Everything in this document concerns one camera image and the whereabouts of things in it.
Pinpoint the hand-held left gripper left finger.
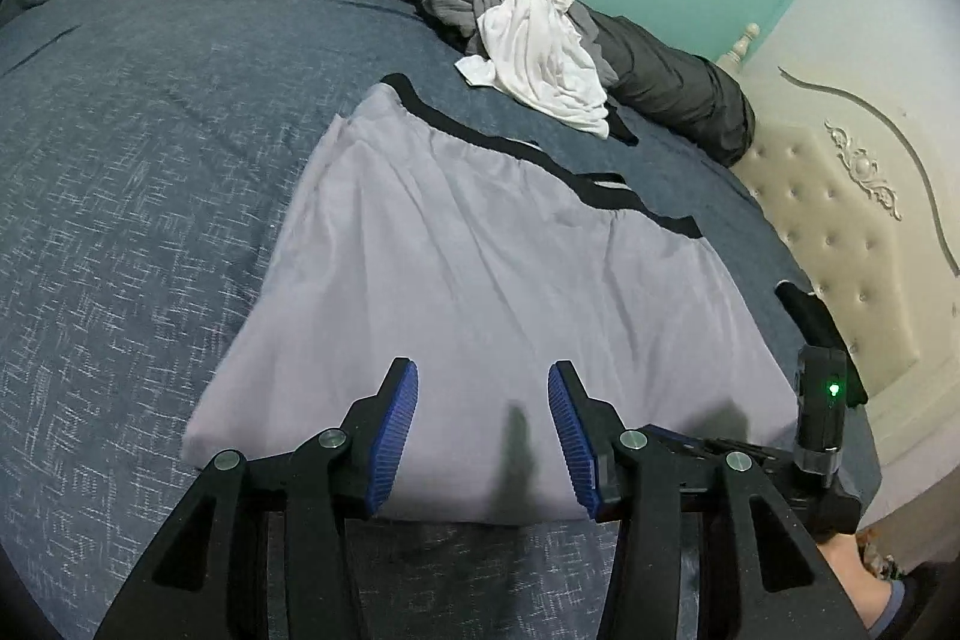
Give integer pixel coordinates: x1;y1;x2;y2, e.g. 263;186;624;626
94;355;420;640

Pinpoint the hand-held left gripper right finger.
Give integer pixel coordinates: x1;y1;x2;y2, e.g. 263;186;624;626
546;359;872;640

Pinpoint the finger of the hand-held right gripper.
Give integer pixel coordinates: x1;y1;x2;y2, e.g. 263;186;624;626
647;426;796;470

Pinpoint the person's foot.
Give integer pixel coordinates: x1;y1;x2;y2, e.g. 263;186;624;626
816;530;902;635

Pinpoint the cream tufted headboard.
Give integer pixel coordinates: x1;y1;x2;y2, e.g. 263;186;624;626
712;0;960;465

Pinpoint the dark slipper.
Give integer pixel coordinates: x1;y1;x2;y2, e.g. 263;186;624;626
862;563;944;640

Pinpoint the small black garment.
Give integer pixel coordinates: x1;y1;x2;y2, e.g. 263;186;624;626
604;98;641;149

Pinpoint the bed with blue sheet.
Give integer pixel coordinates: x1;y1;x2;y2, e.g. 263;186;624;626
0;0;884;640

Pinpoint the white t-shirt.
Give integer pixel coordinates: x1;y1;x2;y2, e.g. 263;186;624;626
418;0;611;142

